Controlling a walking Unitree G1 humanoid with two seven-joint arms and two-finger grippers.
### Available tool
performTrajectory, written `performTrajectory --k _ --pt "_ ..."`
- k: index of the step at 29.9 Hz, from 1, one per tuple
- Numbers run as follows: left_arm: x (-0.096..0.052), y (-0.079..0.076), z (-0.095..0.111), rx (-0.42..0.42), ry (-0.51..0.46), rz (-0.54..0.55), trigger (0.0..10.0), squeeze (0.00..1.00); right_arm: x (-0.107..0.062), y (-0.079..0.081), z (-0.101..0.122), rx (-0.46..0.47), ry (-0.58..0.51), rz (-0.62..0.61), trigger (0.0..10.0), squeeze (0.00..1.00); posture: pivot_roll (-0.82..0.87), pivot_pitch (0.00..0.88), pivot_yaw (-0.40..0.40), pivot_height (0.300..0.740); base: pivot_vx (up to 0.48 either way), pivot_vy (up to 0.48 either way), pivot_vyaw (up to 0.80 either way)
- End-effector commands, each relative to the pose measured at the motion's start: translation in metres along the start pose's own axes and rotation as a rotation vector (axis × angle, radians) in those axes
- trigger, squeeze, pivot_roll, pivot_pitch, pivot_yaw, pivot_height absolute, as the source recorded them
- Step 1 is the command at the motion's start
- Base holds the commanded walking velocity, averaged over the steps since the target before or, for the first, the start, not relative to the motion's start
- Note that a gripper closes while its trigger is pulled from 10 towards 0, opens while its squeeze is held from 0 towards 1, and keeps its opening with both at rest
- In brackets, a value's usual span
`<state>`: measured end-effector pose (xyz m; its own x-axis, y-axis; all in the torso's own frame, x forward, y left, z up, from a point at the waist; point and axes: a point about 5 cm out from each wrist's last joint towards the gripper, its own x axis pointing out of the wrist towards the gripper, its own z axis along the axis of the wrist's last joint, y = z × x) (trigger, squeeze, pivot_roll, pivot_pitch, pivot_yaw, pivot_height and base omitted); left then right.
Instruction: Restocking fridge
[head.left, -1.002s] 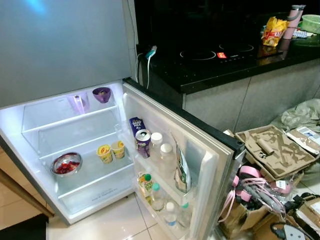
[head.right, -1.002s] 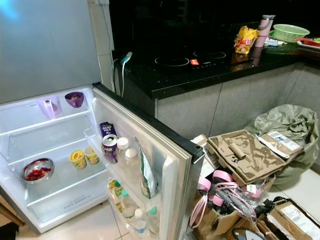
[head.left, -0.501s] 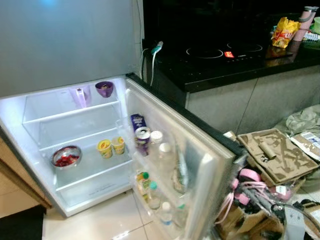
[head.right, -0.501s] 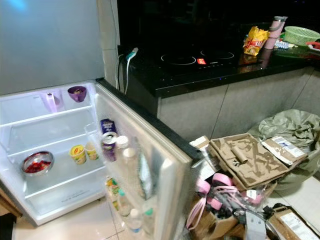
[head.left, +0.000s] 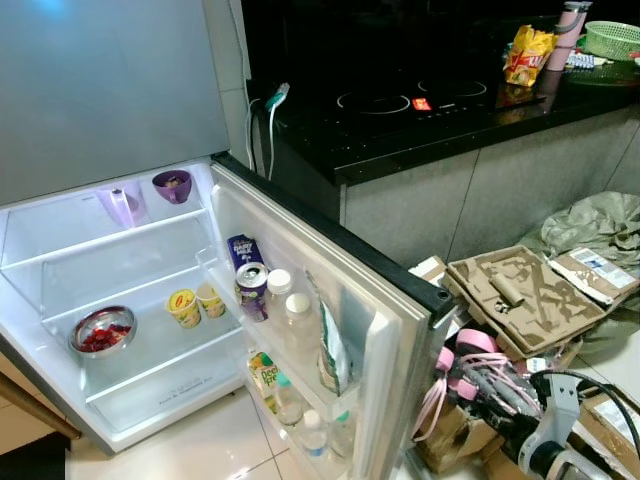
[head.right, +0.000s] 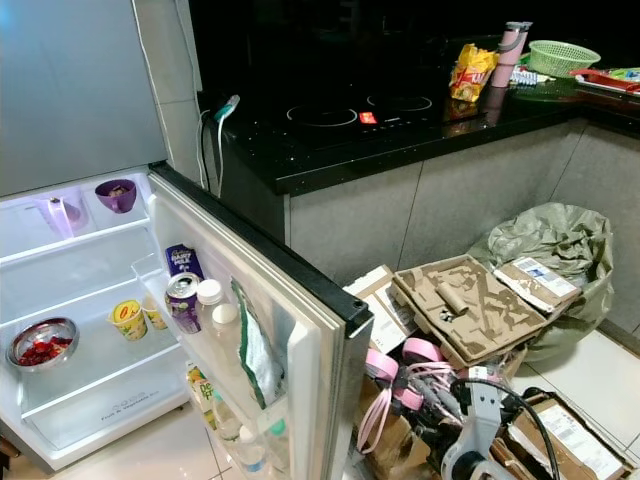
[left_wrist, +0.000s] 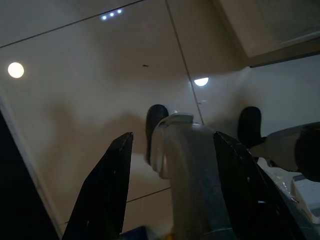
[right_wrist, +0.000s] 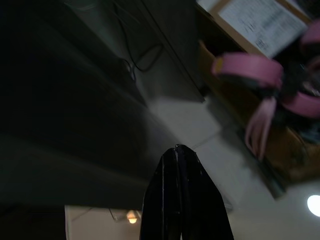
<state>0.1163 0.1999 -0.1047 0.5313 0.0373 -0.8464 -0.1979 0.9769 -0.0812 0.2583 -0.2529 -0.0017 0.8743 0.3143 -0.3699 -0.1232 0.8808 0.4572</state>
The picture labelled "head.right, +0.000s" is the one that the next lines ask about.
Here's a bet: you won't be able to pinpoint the steel bowl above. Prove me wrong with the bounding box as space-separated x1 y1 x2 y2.
7 317 79 372

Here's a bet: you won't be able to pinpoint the green foil pouch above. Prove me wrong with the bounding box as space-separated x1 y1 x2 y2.
230 278 286 409

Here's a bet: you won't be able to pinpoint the purple drink can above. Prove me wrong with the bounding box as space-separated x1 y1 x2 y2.
165 272 203 335

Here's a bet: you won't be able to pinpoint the olive green bag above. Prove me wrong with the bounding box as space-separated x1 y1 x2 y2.
468 202 616 366

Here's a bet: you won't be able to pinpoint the blue milk carton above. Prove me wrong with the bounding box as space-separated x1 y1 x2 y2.
165 244 204 286

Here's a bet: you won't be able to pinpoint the brown cardboard box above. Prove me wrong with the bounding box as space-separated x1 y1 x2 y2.
360 400 451 480

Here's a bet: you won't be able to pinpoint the tall white capped bottle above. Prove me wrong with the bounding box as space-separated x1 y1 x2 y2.
210 303 251 376

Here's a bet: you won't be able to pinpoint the black topped kitchen counter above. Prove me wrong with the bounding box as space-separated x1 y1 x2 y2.
188 0 640 336

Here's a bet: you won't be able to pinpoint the open cardboard box with label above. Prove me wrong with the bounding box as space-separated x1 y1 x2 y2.
500 390 636 480

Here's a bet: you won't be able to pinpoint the white cable green plug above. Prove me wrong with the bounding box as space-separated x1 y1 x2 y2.
210 94 243 196

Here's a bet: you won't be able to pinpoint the green plastic basket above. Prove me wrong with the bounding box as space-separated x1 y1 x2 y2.
527 40 602 79

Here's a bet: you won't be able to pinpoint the small clear water bottle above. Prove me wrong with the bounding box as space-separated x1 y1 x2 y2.
233 425 268 476
265 418 296 471
208 385 241 441

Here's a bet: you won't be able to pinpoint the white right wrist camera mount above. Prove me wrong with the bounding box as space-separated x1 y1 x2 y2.
445 377 506 480

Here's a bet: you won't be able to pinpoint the flat labelled cardboard box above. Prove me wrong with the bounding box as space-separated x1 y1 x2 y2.
492 256 586 316

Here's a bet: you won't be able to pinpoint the yellow yogurt cup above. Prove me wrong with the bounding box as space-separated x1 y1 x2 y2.
110 298 146 342

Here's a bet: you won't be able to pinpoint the yellow snack bag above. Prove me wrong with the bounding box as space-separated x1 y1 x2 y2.
450 43 501 104

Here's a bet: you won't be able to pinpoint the green tray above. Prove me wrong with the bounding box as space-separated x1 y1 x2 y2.
510 75 591 104

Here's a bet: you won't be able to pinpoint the purple bowl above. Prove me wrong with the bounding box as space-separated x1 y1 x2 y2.
94 179 138 215

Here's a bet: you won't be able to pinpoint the lilac plastic jug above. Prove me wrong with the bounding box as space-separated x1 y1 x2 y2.
43 195 91 239

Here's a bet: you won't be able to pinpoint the red food pieces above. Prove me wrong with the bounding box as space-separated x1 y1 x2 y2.
15 335 73 368

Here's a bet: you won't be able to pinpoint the red tray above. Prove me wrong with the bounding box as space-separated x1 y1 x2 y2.
570 65 640 101

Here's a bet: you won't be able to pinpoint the silver fridge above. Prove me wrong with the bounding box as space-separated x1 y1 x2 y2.
0 0 373 480

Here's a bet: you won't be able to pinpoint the pink tumbler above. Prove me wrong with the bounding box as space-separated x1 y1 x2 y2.
490 20 534 89

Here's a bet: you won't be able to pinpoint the white blue packet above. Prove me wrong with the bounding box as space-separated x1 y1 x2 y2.
510 65 541 86

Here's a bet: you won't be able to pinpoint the short white capped bottle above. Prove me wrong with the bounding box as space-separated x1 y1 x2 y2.
195 279 227 336

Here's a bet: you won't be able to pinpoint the pink strap bundle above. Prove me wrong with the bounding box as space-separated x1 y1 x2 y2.
357 337 471 456

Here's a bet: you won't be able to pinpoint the moulded pulp tray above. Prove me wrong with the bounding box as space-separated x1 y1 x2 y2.
390 254 551 371

